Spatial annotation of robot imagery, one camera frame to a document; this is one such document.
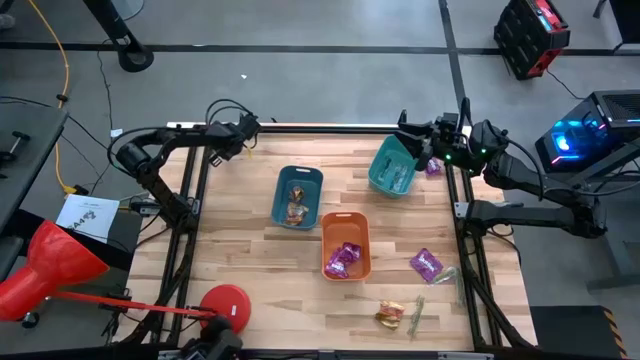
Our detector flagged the orange plastic bin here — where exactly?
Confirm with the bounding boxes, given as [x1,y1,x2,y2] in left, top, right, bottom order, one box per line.
[320,211,372,282]

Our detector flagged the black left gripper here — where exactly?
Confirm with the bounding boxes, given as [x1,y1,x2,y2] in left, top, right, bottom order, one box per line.
[207,113,262,168]

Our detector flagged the black computer with blue light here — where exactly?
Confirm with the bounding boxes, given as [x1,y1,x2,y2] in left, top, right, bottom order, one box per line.
[534,89,640,175]

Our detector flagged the black floor cable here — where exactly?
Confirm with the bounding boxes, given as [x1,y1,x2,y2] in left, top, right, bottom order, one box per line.
[0,39,151,196]

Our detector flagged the white paper sheet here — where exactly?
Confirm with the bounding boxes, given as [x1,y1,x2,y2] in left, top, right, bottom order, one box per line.
[54,193,121,245]

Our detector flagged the black mat with hazard stripes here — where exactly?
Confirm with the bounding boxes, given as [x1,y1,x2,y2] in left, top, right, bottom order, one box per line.
[529,304,629,360]

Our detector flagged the black clamp handle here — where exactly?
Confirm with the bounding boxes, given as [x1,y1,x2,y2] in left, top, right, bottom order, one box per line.
[0,130,32,166]

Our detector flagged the black aluminium table frame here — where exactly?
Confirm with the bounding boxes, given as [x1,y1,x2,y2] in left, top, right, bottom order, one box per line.
[117,119,539,354]

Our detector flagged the dark blue plastic bin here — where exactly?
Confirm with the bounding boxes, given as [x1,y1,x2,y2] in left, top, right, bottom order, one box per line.
[270,164,325,232]

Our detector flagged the red desk lamp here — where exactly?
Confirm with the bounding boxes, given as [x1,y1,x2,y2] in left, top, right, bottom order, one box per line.
[0,219,253,335]

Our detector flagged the grey metal stand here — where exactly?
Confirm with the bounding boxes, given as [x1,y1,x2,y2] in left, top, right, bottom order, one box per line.
[549,144,640,291]

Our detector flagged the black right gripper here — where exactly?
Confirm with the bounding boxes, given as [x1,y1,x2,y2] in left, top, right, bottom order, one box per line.
[394,112,469,172]

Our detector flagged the black side table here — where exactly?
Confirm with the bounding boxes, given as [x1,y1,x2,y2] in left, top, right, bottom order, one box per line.
[0,104,70,236]

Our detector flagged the red and black toolbox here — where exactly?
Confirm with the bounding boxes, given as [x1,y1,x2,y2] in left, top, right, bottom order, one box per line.
[493,0,572,81]

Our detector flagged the black stand with round base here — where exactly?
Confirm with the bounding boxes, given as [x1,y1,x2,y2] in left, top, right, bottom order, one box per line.
[82,0,155,73]

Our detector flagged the teal plastic bin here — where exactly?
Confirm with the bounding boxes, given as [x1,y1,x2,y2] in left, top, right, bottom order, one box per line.
[367,134,419,199]

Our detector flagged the yellow cable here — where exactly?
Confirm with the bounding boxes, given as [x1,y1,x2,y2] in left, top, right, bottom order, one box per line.
[27,0,79,195]

